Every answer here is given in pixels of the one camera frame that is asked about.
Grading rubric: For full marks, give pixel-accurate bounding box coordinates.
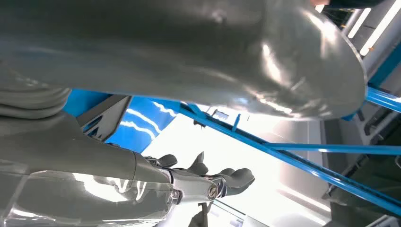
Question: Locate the white car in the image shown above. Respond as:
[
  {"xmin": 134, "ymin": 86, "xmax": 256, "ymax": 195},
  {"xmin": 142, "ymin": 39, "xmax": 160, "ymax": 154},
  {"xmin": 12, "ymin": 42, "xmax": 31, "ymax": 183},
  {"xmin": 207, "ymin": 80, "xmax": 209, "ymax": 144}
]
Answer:
[{"xmin": 142, "ymin": 105, "xmax": 333, "ymax": 227}]

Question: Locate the blue metal shelf rack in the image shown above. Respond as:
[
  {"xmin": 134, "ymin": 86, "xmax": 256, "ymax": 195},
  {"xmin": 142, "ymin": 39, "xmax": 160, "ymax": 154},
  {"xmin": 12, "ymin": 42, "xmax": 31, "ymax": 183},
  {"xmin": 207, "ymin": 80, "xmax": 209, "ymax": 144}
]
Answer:
[{"xmin": 62, "ymin": 42, "xmax": 401, "ymax": 217}]

